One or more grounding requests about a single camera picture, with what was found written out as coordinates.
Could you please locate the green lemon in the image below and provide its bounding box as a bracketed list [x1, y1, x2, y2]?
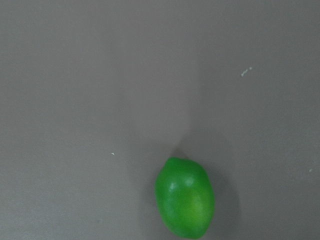
[154, 157, 215, 239]

